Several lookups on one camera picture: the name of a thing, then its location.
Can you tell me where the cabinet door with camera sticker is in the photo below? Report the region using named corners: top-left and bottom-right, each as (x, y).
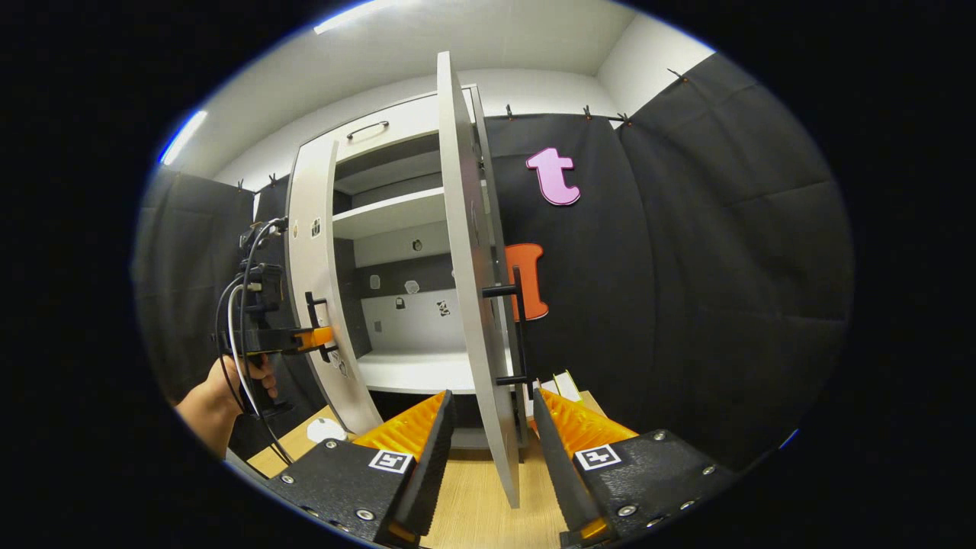
top-left (284, 139), bottom-right (384, 436)

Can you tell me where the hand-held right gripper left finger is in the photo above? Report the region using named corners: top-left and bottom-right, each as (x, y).
top-left (259, 389), bottom-right (458, 547)

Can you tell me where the narrow ceiling light strip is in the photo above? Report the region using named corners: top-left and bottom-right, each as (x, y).
top-left (159, 111), bottom-right (208, 165)

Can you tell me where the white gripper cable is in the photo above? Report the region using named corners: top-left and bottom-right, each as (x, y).
top-left (226, 282), bottom-right (265, 417)

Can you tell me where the black backdrop cloth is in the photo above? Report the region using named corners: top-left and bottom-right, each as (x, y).
top-left (133, 52), bottom-right (855, 474)

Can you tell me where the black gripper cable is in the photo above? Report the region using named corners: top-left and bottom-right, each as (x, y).
top-left (214, 217), bottom-right (295, 466)

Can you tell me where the white cabinet shelf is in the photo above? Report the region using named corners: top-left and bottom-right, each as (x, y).
top-left (357, 351), bottom-right (477, 395)
top-left (333, 188), bottom-right (448, 240)

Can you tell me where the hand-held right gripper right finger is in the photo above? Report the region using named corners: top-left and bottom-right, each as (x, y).
top-left (531, 386), bottom-right (738, 547)

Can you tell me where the cabinet door with cherry sticker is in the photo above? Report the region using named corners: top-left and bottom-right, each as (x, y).
top-left (437, 51), bottom-right (531, 509)

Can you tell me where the beige double-door shoe cabinet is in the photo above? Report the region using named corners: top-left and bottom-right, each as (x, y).
top-left (286, 84), bottom-right (535, 451)

